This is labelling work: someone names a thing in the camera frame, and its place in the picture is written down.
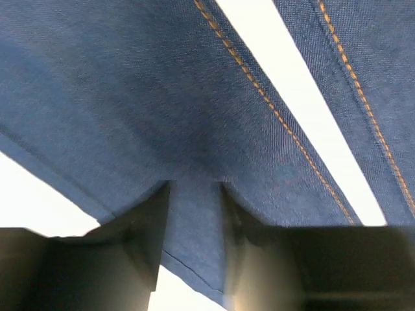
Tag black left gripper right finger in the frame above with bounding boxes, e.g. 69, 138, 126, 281
220, 185, 414, 310

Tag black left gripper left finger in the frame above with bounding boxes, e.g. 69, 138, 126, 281
1, 183, 170, 310

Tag dark blue denim trousers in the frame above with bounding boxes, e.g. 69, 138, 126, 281
1, 1, 414, 308

